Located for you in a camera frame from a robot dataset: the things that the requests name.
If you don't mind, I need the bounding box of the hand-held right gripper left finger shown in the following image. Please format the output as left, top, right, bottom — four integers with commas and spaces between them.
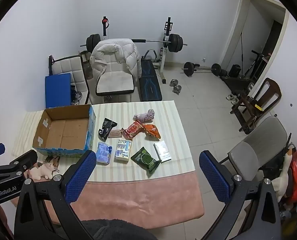
14, 150, 97, 240

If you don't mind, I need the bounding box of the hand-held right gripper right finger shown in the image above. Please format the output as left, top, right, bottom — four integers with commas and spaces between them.
199, 150, 281, 240

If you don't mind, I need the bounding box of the blue printed cardboard box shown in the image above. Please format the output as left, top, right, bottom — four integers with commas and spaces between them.
32, 104, 97, 158

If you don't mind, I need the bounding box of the purple knitted sock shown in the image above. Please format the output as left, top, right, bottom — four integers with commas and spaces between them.
133, 109, 155, 123

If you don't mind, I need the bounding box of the plush cat toy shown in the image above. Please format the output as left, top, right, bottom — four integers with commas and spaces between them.
29, 156, 60, 180

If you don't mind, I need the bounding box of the striped bed sheet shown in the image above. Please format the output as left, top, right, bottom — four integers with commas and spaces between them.
12, 100, 196, 183

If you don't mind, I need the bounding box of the white and blue tissue pack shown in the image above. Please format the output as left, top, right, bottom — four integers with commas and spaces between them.
114, 139, 132, 164

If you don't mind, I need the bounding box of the black packet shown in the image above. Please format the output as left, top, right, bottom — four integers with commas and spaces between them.
98, 118, 118, 141

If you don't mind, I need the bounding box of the white flat packet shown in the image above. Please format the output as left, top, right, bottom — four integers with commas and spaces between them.
153, 141, 172, 163

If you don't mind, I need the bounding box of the pink blanket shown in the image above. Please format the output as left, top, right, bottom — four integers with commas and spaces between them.
10, 172, 205, 230

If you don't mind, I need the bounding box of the person's dark clothing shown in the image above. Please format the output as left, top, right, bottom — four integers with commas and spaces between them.
80, 219, 159, 240

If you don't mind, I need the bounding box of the green snack packet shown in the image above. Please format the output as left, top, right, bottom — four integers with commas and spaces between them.
131, 147, 158, 175

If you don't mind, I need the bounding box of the white goose plush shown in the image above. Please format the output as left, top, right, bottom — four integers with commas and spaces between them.
272, 147, 296, 203

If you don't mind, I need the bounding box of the red snack packet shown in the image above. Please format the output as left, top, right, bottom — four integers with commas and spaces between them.
122, 120, 145, 140

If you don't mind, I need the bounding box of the grey folding chair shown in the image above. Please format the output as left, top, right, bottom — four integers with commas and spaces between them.
218, 116, 289, 178

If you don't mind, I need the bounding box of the blue folder on chair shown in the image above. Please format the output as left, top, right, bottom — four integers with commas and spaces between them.
45, 72, 72, 109

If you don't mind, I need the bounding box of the orange snack packet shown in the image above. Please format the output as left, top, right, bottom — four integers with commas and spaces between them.
142, 123, 161, 140

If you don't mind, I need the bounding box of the dark wooden chair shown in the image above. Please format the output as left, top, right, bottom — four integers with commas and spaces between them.
230, 77, 282, 135

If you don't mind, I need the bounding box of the brown bag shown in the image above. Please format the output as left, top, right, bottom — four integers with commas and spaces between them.
79, 51, 93, 79

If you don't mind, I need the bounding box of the small barbell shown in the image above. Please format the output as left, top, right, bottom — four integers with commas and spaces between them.
182, 62, 222, 77

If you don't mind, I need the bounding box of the black weight bench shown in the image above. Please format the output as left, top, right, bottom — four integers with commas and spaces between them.
139, 50, 162, 102

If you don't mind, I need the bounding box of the black scooter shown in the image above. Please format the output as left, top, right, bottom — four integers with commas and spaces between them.
241, 50, 266, 80

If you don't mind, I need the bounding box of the white down jacket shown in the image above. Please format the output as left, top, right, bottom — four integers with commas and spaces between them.
89, 38, 142, 82

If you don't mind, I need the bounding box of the barbell with black plates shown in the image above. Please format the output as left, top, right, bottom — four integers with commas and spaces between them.
80, 33, 188, 53

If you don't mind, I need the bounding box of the white barbell rack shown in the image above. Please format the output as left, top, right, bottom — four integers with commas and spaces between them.
100, 16, 174, 84

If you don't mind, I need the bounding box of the door frame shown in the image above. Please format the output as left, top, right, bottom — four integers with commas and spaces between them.
220, 0, 290, 80

